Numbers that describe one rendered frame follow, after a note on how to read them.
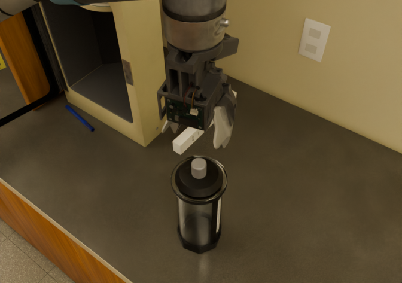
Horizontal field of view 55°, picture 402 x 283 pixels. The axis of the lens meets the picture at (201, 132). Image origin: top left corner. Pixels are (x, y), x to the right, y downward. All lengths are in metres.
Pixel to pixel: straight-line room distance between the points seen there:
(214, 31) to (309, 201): 0.65
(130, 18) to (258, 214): 0.54
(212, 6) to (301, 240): 0.65
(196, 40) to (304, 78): 0.77
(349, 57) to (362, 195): 0.36
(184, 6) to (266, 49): 0.79
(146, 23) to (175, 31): 0.43
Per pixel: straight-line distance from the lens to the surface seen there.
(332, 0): 1.05
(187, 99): 0.50
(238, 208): 0.97
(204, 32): 0.45
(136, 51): 0.89
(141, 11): 0.86
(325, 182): 1.06
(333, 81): 1.17
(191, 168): 0.74
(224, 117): 0.59
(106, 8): 0.91
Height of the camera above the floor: 1.77
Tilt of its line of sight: 48 degrees down
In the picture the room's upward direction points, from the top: straight up
